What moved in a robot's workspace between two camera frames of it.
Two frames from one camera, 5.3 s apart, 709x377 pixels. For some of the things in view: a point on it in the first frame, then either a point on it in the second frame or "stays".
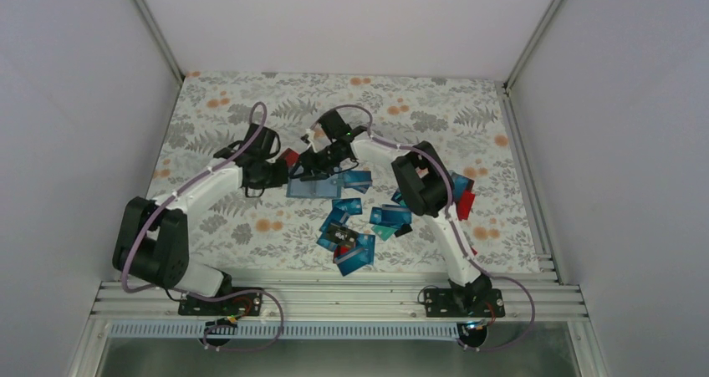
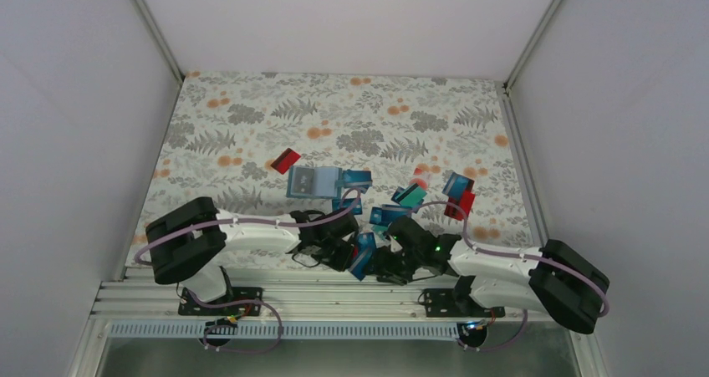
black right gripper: [305, 158] → [383, 263]
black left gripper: [279, 180] → [341, 263]
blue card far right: [461, 183] stays
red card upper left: [290, 156] stays
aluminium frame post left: [153, 27] stays
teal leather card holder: [329, 187] stays
